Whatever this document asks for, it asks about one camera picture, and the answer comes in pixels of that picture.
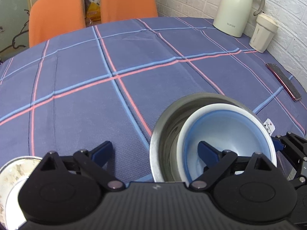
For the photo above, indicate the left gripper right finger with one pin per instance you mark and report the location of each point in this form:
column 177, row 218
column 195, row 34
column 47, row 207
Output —
column 208, row 154

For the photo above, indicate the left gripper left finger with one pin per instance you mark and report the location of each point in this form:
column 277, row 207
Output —
column 101, row 154

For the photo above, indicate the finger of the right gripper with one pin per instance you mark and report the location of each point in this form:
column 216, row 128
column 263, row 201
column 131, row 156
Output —
column 277, row 144

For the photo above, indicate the blue translucent plastic bowl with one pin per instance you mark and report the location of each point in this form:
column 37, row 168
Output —
column 223, row 136

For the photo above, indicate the white ceramic bowl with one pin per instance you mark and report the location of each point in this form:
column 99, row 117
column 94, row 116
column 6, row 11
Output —
column 227, row 134

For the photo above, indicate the stainless steel bowl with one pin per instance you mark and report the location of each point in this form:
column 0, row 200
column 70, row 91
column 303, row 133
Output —
column 168, row 127

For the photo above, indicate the red cased smartphone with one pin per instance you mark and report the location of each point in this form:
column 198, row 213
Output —
column 285, row 81

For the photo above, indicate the blue plaid tablecloth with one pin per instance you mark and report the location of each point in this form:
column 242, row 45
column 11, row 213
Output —
column 113, row 81

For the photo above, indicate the dirty white rimmed plate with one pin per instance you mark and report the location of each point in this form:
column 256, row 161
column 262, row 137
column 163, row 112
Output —
column 14, row 174

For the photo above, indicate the white lidded cup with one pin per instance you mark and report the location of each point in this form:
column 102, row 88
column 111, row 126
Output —
column 266, row 28

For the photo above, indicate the white thermos jug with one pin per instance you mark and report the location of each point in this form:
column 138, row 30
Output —
column 232, row 16

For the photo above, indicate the left orange chair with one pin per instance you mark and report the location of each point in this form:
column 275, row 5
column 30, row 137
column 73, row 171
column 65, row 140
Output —
column 50, row 18

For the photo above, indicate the orange chair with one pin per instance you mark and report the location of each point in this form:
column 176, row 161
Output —
column 118, row 10
column 50, row 18

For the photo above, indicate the right orange chair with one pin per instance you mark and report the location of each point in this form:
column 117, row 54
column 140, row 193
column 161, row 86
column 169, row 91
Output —
column 118, row 10

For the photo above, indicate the yellow snack bag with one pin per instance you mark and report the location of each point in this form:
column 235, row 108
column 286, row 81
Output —
column 92, row 1

